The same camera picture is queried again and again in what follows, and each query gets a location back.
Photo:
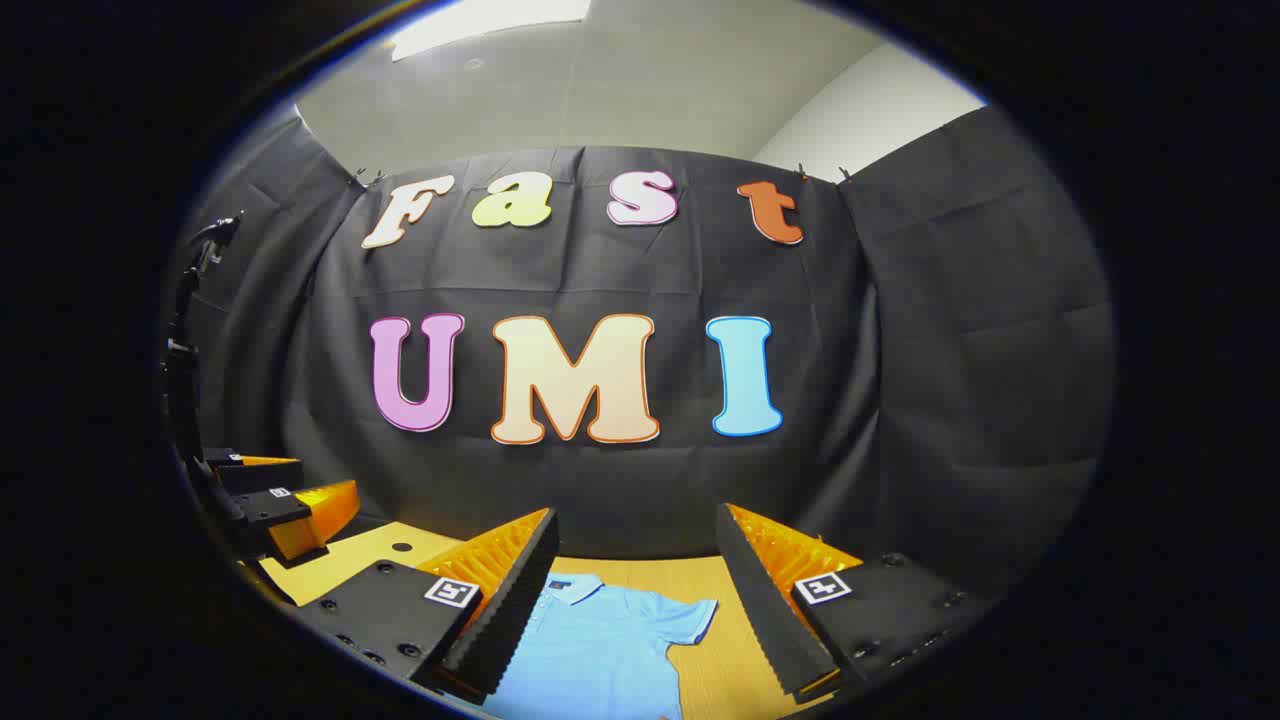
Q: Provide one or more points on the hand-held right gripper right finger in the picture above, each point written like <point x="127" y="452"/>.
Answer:
<point x="755" y="590"/>

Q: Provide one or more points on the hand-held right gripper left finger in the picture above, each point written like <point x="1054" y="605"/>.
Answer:
<point x="520" y="590"/>

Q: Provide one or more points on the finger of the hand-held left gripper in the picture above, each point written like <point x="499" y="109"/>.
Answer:
<point x="300" y="520"/>
<point x="255" y="474"/>

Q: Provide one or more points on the light blue polo T-shirt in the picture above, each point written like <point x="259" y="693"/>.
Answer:
<point x="600" y="650"/>

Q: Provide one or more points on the black backdrop cloth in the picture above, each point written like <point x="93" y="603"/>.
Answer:
<point x="640" y="270"/>

